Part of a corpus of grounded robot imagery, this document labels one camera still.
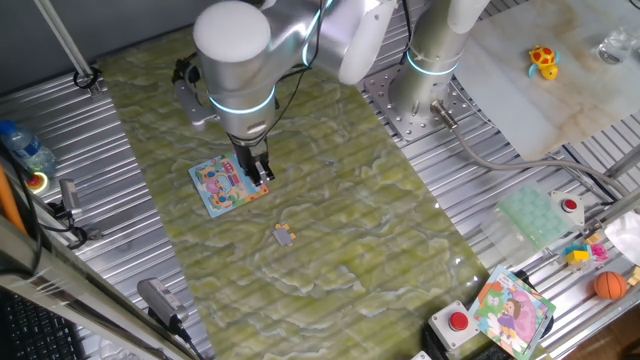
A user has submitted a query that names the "small grey camera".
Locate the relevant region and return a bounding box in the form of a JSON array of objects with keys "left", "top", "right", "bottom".
[{"left": 57, "top": 178, "right": 85, "bottom": 220}]

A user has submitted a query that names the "small puzzle piece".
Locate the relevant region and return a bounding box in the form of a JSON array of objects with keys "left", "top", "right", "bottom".
[{"left": 272, "top": 223, "right": 297, "bottom": 248}]

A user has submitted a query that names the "aluminium pole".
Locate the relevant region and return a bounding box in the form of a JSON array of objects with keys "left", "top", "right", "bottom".
[{"left": 32, "top": 0, "right": 104, "bottom": 97}]

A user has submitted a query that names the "black cable loop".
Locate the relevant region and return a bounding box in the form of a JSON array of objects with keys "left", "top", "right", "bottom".
[{"left": 72, "top": 66, "right": 104, "bottom": 91}]

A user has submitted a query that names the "white box with red button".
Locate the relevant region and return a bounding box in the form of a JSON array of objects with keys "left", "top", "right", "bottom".
[{"left": 549, "top": 189, "right": 586, "bottom": 227}]

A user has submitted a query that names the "white marble pattern board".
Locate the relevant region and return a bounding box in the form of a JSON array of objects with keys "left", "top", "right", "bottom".
[{"left": 452, "top": 0, "right": 640, "bottom": 162}]

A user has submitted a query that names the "orange pole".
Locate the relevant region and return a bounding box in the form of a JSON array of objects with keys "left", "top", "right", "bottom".
[{"left": 0, "top": 164, "right": 27, "bottom": 235}]

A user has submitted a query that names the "wrist mounted camera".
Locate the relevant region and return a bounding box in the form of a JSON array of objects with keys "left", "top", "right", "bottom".
[{"left": 172, "top": 58, "right": 221, "bottom": 132}]

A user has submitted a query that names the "aluminium profile bar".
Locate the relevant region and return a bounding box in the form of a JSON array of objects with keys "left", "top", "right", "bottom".
[
  {"left": 602, "top": 143, "right": 640, "bottom": 180},
  {"left": 582, "top": 187, "right": 640, "bottom": 237}
]

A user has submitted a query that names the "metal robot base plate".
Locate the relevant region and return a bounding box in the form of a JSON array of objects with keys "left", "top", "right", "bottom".
[{"left": 357, "top": 63, "right": 482, "bottom": 144}]

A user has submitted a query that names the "white tissue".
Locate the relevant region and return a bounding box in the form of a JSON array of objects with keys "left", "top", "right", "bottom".
[{"left": 603, "top": 210, "right": 640, "bottom": 254}]

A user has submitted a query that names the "yellow turtle toy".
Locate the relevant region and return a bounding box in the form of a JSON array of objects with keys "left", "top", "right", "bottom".
[{"left": 527, "top": 44, "right": 561, "bottom": 82}]

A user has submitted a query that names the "colourful bus puzzle board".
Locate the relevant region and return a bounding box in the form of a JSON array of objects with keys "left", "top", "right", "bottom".
[{"left": 188, "top": 151, "right": 270, "bottom": 219}]

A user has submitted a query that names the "black keyboard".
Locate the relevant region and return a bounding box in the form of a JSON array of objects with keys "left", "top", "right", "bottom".
[{"left": 0, "top": 289, "right": 90, "bottom": 360}]

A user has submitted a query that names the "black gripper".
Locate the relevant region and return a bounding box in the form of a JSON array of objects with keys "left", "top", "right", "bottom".
[{"left": 227, "top": 132, "right": 276, "bottom": 188}]

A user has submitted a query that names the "orange toy basketball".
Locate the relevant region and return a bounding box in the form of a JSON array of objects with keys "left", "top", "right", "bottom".
[{"left": 593, "top": 270, "right": 628, "bottom": 301}]

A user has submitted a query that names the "plastic water bottle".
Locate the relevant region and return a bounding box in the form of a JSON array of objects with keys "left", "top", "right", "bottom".
[{"left": 0, "top": 119, "right": 58, "bottom": 177}]

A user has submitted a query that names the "grey conduit cable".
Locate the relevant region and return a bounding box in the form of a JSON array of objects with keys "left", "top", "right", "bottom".
[{"left": 429, "top": 98, "right": 632, "bottom": 197}]

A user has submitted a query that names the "aluminium frame beam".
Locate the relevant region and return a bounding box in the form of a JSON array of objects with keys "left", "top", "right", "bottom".
[{"left": 0, "top": 215, "right": 200, "bottom": 360}]

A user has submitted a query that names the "clear glass cup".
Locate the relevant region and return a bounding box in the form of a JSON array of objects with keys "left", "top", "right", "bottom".
[{"left": 596, "top": 23, "right": 640, "bottom": 66}]

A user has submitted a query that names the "pink toy block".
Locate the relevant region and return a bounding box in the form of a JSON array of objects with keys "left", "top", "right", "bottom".
[{"left": 589, "top": 243, "right": 611, "bottom": 264}]

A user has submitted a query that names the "large grey camera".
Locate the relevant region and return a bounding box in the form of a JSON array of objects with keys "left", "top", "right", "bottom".
[{"left": 136, "top": 277, "right": 192, "bottom": 335}]

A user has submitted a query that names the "round emergency stop button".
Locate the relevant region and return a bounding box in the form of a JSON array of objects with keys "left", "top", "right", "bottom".
[{"left": 23, "top": 171, "right": 50, "bottom": 196}]

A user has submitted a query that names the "green marble pattern mat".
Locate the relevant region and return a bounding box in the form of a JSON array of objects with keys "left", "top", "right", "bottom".
[{"left": 97, "top": 22, "right": 551, "bottom": 360}]

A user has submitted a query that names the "grey box with red button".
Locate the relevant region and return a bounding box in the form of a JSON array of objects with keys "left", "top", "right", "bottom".
[{"left": 428, "top": 299, "right": 482, "bottom": 351}]

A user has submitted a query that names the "green ice cube tray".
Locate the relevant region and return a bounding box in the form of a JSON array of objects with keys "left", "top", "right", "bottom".
[{"left": 480, "top": 180, "right": 576, "bottom": 264}]

